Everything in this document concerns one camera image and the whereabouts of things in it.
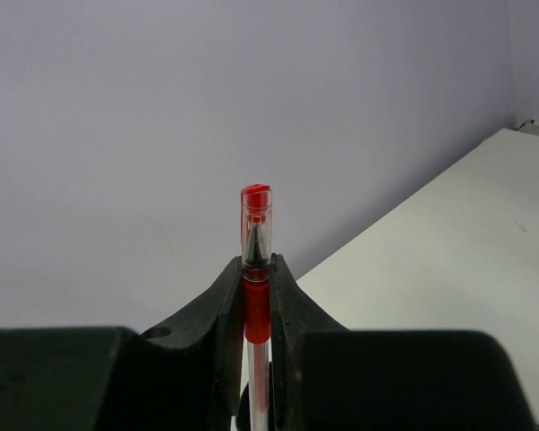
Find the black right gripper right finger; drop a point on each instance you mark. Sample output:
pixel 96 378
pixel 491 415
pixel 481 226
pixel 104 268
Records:
pixel 327 377

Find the red gel pen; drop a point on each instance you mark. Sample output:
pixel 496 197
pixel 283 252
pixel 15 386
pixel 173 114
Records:
pixel 256 225

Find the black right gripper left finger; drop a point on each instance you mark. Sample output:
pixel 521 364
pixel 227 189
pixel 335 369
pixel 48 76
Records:
pixel 182 374

